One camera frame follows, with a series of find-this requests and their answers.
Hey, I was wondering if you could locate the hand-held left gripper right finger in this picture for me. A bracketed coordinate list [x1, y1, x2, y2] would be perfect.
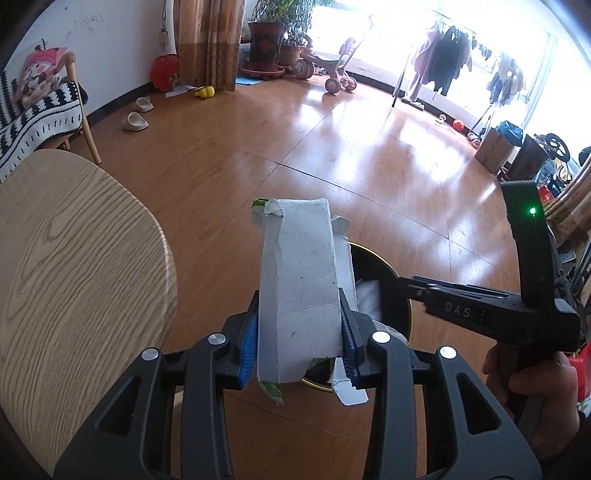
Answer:
[338, 287, 542, 480]

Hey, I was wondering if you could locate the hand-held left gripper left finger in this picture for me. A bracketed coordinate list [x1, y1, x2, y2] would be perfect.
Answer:
[54, 291, 262, 480]

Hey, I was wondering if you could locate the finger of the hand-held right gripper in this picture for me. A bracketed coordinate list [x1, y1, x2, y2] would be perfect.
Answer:
[412, 275, 511, 296]
[399, 278, 428, 306]

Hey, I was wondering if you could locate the black trash bin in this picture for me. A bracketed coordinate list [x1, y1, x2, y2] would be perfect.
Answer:
[300, 240, 414, 393]

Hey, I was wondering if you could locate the torn white carton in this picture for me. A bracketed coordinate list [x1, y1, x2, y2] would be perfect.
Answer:
[250, 197, 370, 407]

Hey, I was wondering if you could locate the person's right hand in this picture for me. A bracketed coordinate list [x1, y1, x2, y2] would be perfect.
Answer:
[482, 344, 581, 467]

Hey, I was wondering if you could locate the white paper in bin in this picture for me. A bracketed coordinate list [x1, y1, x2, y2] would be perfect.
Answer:
[355, 278, 385, 325]

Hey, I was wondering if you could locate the black toy ride-on car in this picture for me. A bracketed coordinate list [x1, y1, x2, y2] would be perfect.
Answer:
[530, 132, 583, 186]

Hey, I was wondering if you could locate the cardboard box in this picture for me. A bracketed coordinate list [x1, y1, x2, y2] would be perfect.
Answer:
[474, 126, 516, 175]

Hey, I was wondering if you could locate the red plastic container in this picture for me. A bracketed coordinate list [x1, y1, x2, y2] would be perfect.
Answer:
[570, 343, 591, 403]

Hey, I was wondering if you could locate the blue bag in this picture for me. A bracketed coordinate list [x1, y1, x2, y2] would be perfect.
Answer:
[496, 120, 526, 149]

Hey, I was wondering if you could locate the kick scooter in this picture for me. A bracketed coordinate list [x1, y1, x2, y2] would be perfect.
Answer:
[466, 105, 496, 149]

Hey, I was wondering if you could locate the clothes rack with clothes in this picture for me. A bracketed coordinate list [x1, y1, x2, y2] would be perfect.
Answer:
[392, 13, 528, 110]

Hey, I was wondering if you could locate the pink tricycle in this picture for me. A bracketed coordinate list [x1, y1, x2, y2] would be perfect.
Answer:
[295, 14, 376, 93]

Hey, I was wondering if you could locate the wooden sofa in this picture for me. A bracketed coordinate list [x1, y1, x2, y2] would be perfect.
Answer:
[46, 50, 103, 165]

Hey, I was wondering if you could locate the red bag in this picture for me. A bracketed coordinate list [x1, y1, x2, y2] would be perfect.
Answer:
[151, 54, 180, 92]

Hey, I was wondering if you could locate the dark red plant pot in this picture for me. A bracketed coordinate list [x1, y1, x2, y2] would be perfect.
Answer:
[240, 20, 288, 82]

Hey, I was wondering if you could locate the brown curtain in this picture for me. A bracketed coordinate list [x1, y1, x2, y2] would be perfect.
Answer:
[172, 0, 246, 92]

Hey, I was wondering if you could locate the green potted plant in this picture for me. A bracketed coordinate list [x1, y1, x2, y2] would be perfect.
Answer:
[251, 0, 320, 48]

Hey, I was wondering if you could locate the black and white striped blanket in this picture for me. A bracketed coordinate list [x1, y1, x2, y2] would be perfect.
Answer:
[0, 69, 85, 186]

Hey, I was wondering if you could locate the pink cartoon pillow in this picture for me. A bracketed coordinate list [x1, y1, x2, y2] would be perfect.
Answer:
[11, 45, 71, 110]

